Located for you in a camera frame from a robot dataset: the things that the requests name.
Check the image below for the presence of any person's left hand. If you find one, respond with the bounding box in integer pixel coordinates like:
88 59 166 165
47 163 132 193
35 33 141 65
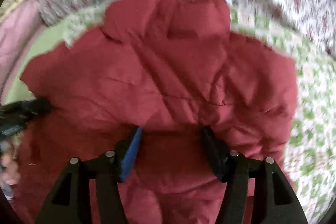
1 140 21 200

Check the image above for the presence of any green white patterned blanket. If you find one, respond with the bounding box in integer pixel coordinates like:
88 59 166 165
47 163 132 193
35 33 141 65
2 6 335 223

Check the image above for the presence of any red quilted puffer jacket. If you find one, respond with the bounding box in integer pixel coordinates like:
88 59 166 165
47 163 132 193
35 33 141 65
13 0 297 223

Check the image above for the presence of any pink quilt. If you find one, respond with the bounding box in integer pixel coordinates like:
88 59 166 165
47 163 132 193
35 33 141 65
1 0 46 102

